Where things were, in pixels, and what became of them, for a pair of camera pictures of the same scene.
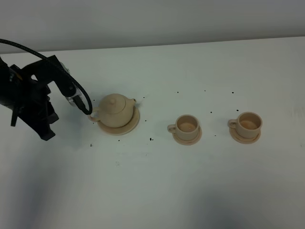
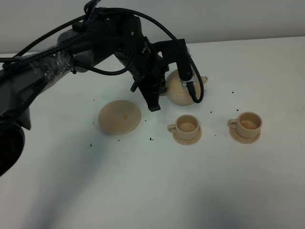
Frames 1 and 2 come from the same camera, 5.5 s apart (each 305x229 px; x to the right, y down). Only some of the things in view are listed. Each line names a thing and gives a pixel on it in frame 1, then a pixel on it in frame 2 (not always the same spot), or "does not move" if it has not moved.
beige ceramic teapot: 114,110 → 177,92
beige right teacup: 248,124 does not move
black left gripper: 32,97 → 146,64
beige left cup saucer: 189,142 does not move
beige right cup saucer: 242,140 does not move
